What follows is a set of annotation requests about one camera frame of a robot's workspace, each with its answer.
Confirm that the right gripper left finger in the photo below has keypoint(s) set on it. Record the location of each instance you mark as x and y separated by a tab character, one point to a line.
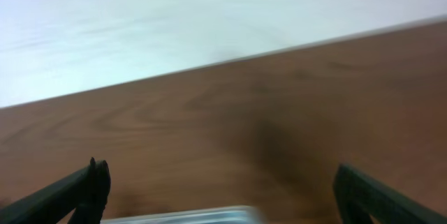
84	194

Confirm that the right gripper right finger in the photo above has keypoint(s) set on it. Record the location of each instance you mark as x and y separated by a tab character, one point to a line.
360	199

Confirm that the clear plastic container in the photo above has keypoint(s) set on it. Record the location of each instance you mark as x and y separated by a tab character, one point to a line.
220	215

